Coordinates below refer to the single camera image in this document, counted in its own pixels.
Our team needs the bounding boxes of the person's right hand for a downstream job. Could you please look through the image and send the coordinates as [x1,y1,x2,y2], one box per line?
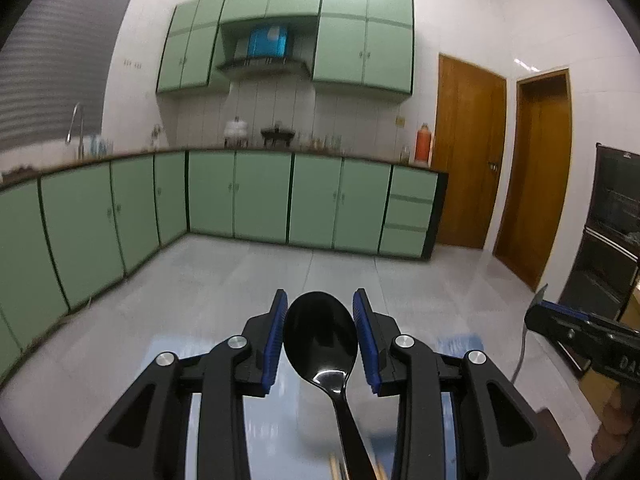
[591,385,639,465]

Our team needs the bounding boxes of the orange thermos flask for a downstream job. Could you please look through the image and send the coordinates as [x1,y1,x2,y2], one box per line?
[414,124,432,165]

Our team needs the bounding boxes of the green kitchen cabinets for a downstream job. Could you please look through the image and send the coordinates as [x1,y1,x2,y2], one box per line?
[156,0,414,99]
[1,148,448,372]

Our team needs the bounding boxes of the chrome sink faucet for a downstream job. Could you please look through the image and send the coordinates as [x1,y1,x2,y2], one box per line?
[65,102,85,160]

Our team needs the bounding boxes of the green lower kitchen cabinets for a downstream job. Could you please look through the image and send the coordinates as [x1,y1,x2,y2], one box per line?
[1,148,448,372]

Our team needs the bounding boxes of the white cooking pot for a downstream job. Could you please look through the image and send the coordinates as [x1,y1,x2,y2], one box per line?
[224,117,248,148]

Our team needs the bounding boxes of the dark blue table mat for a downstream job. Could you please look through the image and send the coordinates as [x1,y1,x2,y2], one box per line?
[436,333,484,358]

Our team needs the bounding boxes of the black plastic spoon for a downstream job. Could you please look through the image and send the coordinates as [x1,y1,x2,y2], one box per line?
[282,292,375,479]

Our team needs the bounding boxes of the black wok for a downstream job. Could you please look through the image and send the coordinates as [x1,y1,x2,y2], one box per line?
[260,122,296,148]

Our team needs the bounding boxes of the plain wooden chopstick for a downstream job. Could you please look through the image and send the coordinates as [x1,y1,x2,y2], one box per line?
[329,454,346,480]

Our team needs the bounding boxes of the range hood with blue box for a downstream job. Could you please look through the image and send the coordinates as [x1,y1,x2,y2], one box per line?
[214,24,316,81]

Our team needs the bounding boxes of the black oven cabinet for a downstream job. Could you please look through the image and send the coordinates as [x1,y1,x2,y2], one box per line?
[560,144,640,320]

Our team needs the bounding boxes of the green upper kitchen cabinets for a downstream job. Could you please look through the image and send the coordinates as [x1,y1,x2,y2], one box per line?
[156,0,414,99]

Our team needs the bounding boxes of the wooden door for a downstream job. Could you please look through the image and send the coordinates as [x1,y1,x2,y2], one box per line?
[494,68,573,290]
[431,54,506,249]

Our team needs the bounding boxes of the right wooden door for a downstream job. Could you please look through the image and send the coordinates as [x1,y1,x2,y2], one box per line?
[494,68,573,290]

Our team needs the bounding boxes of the left wooden door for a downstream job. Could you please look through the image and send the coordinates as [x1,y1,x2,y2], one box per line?
[431,54,506,249]

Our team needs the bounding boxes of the grey window blind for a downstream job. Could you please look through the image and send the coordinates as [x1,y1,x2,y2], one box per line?
[1,0,130,150]

